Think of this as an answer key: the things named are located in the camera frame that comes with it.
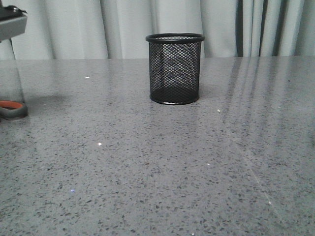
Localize grey orange handled scissors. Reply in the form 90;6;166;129
0;100;28;120

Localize light grey curtain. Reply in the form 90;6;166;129
0;0;315;59

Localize black mesh pen bucket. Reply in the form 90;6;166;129
146;33;205;105

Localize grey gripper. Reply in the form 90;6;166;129
0;5;27;42

